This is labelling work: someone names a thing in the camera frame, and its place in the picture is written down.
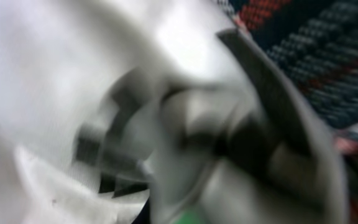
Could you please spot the plaid red blue shirt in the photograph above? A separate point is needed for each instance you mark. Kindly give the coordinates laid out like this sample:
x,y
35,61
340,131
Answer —
x,y
315,43

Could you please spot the white printed t-shirt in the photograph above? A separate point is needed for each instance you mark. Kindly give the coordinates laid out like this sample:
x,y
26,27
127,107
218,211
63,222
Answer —
x,y
110,112

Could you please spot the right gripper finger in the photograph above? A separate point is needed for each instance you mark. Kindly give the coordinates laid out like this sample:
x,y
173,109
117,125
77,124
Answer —
x,y
245,151

